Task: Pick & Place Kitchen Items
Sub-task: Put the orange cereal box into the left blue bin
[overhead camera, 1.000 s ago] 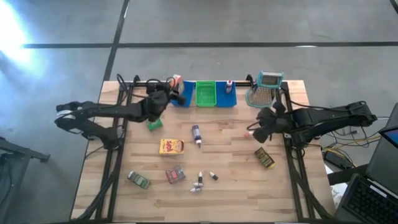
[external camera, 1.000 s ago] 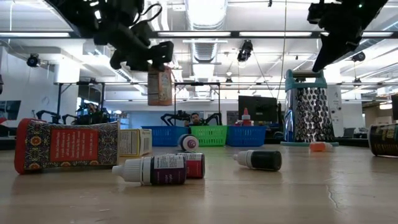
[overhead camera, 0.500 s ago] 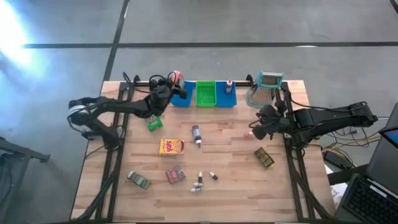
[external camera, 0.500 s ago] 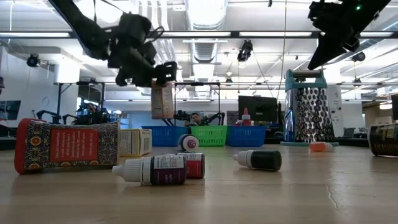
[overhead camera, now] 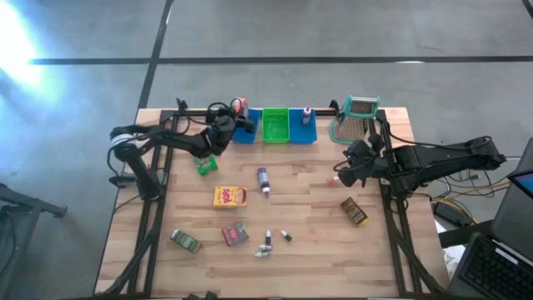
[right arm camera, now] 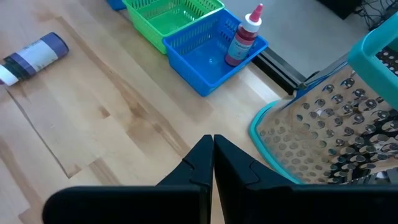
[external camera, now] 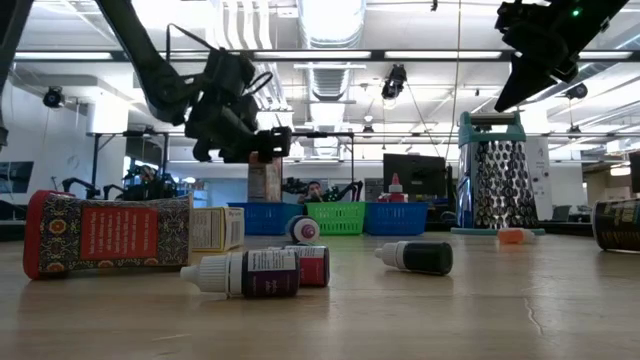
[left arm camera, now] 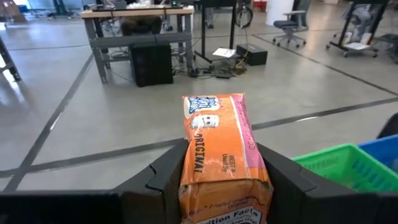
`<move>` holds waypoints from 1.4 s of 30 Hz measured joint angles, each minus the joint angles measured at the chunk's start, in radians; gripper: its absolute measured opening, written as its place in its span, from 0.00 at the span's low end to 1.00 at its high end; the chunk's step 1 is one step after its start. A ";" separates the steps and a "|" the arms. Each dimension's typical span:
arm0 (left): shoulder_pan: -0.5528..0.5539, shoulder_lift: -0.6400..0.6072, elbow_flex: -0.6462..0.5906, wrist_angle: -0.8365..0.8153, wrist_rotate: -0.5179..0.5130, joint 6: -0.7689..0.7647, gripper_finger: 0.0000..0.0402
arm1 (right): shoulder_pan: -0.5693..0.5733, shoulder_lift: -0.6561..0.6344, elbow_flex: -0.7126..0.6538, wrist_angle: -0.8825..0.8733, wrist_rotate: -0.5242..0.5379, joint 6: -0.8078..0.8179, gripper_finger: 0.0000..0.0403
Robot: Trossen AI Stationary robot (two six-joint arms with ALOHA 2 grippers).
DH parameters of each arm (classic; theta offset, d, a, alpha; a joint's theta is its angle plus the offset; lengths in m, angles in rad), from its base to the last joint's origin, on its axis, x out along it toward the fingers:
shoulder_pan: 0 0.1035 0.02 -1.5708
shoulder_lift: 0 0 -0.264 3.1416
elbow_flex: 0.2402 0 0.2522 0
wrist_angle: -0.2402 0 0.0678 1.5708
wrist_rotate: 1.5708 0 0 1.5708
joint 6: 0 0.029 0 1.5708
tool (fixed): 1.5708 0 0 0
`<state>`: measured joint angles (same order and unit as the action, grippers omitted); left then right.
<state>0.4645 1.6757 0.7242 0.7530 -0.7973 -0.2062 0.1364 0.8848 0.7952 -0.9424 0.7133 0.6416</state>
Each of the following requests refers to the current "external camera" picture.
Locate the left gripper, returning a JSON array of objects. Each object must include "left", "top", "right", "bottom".
[{"left": 184, "top": 49, "right": 294, "bottom": 164}]

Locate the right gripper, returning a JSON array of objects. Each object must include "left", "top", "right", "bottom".
[{"left": 493, "top": 0, "right": 581, "bottom": 114}]

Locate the orange cereal box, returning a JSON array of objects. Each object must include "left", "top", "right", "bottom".
[{"left": 247, "top": 152, "right": 284, "bottom": 204}]

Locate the yellow Corn Pops box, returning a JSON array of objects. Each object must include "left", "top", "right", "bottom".
[{"left": 191, "top": 206, "right": 246, "bottom": 253}]

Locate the purple icing bottle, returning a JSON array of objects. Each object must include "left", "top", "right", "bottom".
[{"left": 286, "top": 214, "right": 321, "bottom": 247}]

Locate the red icing bottle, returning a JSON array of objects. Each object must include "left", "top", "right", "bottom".
[{"left": 378, "top": 172, "right": 409, "bottom": 204}]

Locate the small orange food colouring bottle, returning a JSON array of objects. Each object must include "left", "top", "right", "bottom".
[{"left": 497, "top": 227, "right": 536, "bottom": 246}]

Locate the black seasoning can yellow lid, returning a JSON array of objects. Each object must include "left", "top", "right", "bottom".
[{"left": 592, "top": 198, "right": 640, "bottom": 254}]

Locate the blue plastic basket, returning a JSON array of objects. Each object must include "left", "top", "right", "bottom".
[
  {"left": 227, "top": 201, "right": 307, "bottom": 237},
  {"left": 363, "top": 201, "right": 431, "bottom": 237}
]

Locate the person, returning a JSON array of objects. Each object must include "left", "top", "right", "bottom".
[{"left": 298, "top": 180, "right": 326, "bottom": 204}]

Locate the long strip light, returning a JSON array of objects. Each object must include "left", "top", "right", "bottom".
[
  {"left": 158, "top": 50, "right": 241, "bottom": 61},
  {"left": 579, "top": 50, "right": 634, "bottom": 61},
  {"left": 13, "top": 51, "right": 114, "bottom": 61},
  {"left": 253, "top": 50, "right": 372, "bottom": 61},
  {"left": 383, "top": 50, "right": 503, "bottom": 61}
]

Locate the green plastic basket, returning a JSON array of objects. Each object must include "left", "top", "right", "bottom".
[{"left": 304, "top": 201, "right": 367, "bottom": 237}]

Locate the white pillar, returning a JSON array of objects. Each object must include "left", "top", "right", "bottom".
[{"left": 524, "top": 137, "right": 555, "bottom": 222}]

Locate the small purple food colouring bottle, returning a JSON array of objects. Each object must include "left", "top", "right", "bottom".
[{"left": 179, "top": 248, "right": 301, "bottom": 300}]

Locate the small red food colouring bottle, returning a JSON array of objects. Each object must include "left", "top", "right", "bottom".
[{"left": 269, "top": 244, "right": 331, "bottom": 289}]

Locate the grey office chair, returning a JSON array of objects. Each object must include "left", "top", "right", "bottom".
[{"left": 549, "top": 204, "right": 575, "bottom": 224}]

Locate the dark monitor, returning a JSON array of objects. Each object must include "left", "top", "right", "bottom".
[{"left": 628, "top": 151, "right": 640, "bottom": 195}]

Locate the black computer monitor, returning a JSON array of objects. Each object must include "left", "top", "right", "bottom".
[{"left": 382, "top": 153, "right": 448, "bottom": 204}]

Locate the red patterned carton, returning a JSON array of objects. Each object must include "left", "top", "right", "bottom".
[{"left": 22, "top": 189, "right": 194, "bottom": 281}]

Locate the black label dropper bottle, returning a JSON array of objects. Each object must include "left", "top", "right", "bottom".
[{"left": 374, "top": 240, "right": 454, "bottom": 277}]

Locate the black ceiling camera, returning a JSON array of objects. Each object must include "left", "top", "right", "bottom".
[
  {"left": 380, "top": 63, "right": 408, "bottom": 101},
  {"left": 42, "top": 86, "right": 65, "bottom": 109},
  {"left": 565, "top": 82, "right": 590, "bottom": 101}
]

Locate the thin hanging cable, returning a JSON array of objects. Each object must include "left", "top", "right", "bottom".
[{"left": 444, "top": 0, "right": 464, "bottom": 159}]

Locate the black background station frame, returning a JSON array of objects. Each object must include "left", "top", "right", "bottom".
[
  {"left": 292, "top": 131, "right": 356, "bottom": 204},
  {"left": 87, "top": 130, "right": 171, "bottom": 201}
]

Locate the metal box grater teal handle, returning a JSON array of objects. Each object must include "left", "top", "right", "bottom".
[{"left": 449, "top": 110, "right": 547, "bottom": 237}]

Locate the silver ventilation duct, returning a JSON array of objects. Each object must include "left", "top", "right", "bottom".
[{"left": 298, "top": 0, "right": 367, "bottom": 159}]

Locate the dark wall screen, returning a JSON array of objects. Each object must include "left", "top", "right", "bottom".
[{"left": 0, "top": 160, "right": 35, "bottom": 204}]

